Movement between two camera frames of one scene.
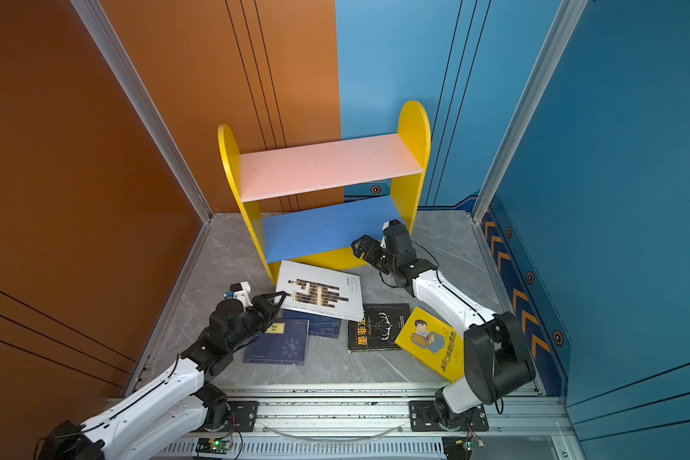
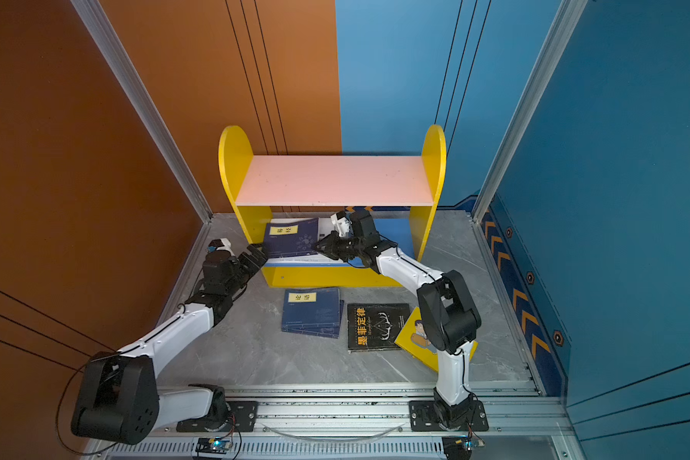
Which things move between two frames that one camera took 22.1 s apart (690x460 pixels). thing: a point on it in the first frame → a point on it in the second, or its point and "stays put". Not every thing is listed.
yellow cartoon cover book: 434,343 stays put
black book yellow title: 381,325 stays put
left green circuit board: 220,445 stays put
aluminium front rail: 372,423 stays put
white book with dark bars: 320,290 → 325,226
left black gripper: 265,308 → 251,266
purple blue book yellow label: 285,341 → 293,239
